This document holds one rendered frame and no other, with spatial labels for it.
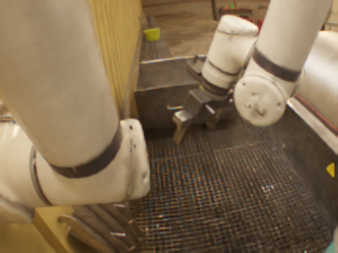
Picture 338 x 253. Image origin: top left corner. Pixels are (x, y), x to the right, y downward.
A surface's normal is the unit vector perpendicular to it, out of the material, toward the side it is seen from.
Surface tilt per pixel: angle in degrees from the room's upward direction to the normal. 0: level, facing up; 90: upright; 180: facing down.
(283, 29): 88
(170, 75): 90
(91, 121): 105
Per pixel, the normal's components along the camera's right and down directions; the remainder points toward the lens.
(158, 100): 0.09, 0.49
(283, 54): -0.43, 0.54
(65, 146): 0.28, 0.74
